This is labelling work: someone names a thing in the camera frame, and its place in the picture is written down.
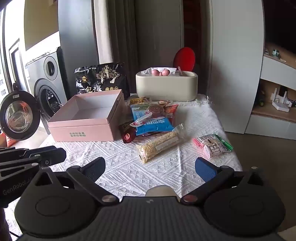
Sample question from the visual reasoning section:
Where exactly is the orange snack packet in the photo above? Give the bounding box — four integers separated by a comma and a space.
162, 101, 179, 121

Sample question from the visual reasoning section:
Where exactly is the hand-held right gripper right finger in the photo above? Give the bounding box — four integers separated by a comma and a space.
180, 157, 264, 205

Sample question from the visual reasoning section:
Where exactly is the round washing machine door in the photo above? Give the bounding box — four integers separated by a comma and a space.
0, 90, 41, 141

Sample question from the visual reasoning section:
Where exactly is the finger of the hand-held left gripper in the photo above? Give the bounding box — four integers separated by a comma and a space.
0, 146, 67, 168
0, 163, 41, 178

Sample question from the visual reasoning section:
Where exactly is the pink cardboard box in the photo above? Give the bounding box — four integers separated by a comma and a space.
47, 89, 125, 142

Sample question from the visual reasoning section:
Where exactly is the blue snack packet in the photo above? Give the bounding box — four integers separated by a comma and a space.
131, 103, 174, 136

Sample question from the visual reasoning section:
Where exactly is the grey washing machine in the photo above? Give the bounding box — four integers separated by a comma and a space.
32, 78, 70, 135

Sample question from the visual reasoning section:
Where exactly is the white router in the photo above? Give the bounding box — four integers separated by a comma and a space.
270, 85, 295, 113

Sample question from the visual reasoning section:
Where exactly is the black snack bag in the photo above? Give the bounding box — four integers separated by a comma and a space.
74, 62, 130, 100

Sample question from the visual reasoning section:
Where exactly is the orange object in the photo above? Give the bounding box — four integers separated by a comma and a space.
0, 133, 18, 147

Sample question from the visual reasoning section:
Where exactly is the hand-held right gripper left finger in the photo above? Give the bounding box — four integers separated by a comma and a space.
35, 157, 119, 205

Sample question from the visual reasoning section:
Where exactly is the cream oval container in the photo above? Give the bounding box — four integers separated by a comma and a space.
135, 70, 199, 102

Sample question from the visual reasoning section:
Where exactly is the small candy packet green edge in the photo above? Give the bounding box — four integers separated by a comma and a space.
193, 133, 233, 159

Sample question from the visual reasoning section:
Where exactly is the grey curtain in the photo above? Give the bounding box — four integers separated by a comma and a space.
94, 0, 139, 95

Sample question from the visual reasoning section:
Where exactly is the white woven tablecloth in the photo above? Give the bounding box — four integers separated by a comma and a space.
5, 93, 243, 205

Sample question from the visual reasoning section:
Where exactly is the white shelf cabinet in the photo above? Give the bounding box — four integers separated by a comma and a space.
209, 0, 296, 141

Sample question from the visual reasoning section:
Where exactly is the clear cereal bar packet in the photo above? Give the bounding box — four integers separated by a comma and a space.
135, 124, 185, 164

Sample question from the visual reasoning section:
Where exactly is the red snack packet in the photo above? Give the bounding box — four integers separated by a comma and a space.
119, 122, 137, 144

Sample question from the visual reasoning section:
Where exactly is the white tissue paper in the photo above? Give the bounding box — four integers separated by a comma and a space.
141, 67, 176, 75

